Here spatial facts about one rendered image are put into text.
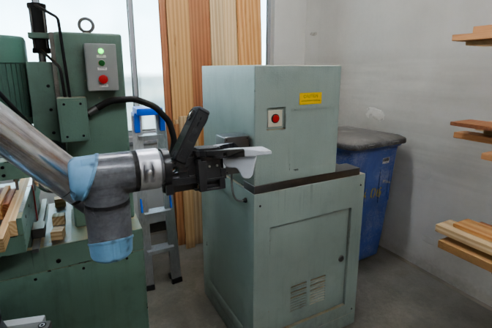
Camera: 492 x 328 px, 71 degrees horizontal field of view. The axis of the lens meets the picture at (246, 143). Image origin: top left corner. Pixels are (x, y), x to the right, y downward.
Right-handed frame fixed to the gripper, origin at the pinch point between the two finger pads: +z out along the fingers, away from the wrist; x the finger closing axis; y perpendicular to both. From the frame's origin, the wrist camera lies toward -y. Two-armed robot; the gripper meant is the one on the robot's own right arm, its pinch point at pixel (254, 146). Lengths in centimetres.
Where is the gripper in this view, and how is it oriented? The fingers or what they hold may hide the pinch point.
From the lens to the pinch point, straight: 73.3
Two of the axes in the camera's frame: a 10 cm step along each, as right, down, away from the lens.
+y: 0.6, 9.9, 0.9
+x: 4.5, 0.6, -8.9
